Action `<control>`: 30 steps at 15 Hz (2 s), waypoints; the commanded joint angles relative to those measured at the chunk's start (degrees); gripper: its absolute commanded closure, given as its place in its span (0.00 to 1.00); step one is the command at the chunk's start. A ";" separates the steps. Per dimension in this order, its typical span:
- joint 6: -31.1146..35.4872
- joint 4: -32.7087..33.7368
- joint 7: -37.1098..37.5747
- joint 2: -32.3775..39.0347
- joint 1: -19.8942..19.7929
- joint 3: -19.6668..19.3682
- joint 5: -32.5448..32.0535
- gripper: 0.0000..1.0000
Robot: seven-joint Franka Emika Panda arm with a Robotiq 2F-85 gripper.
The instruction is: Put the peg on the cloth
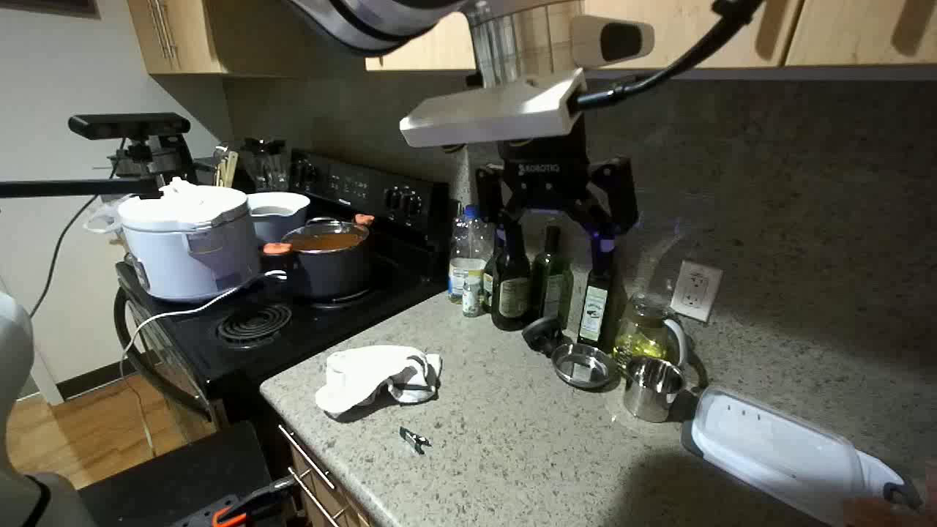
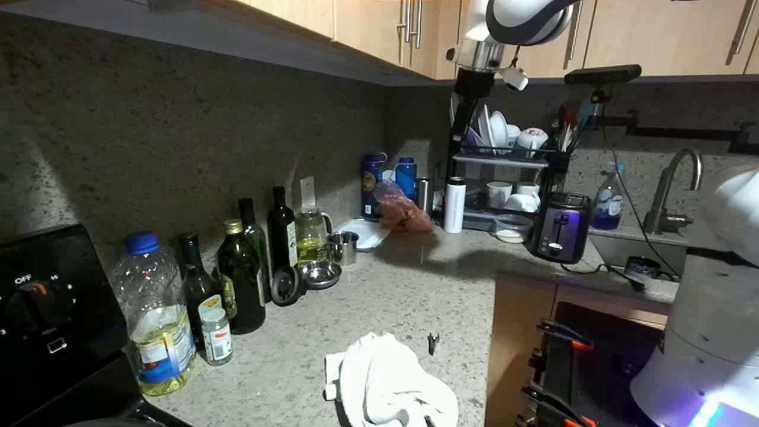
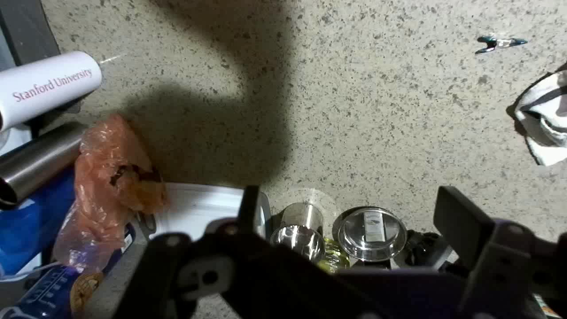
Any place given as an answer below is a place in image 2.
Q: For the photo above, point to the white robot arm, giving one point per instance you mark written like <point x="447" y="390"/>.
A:
<point x="704" y="371"/>

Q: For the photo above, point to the white crumpled cloth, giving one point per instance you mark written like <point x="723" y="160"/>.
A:
<point x="379" y="382"/>

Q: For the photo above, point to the orange plastic bag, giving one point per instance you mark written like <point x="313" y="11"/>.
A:
<point x="397" y="211"/>

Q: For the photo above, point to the white plastic tray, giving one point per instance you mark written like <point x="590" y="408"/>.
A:
<point x="368" y="233"/>

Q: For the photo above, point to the small steel cup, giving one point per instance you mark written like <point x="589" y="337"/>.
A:
<point x="344" y="248"/>

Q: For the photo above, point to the blue canister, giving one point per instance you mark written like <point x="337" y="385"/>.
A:
<point x="370" y="177"/>

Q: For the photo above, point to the white thermos bottle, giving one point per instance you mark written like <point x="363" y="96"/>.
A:
<point x="454" y="205"/>

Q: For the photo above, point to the glass oil cruet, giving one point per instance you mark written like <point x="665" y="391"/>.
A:
<point x="311" y="224"/>

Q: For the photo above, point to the small steel bowl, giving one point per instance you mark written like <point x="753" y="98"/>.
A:
<point x="319" y="273"/>

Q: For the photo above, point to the dark wine bottle white label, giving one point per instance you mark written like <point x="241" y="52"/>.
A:
<point x="281" y="231"/>

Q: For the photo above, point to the tall green glass bottle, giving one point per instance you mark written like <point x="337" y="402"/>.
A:
<point x="257" y="239"/>

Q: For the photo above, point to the black dish rack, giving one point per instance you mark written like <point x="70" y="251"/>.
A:
<point x="498" y="172"/>

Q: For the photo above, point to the dark green olive oil bottle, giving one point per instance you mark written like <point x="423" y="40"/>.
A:
<point x="241" y="266"/>

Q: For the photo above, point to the black toaster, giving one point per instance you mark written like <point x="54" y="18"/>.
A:
<point x="560" y="229"/>

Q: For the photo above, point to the dark glass bottle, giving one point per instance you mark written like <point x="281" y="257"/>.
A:
<point x="198" y="283"/>

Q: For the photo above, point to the small white-label jar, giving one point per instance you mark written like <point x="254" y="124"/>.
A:
<point x="216" y="334"/>

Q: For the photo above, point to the blue soap bottle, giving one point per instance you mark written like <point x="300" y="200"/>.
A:
<point x="607" y="203"/>

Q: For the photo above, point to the large plastic oil bottle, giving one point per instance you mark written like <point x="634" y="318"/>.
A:
<point x="152" y="302"/>

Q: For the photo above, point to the wooden upper cabinets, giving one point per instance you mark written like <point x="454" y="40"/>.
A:
<point x="669" y="38"/>

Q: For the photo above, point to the black stove control panel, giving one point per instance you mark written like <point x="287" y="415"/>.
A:
<point x="63" y="340"/>

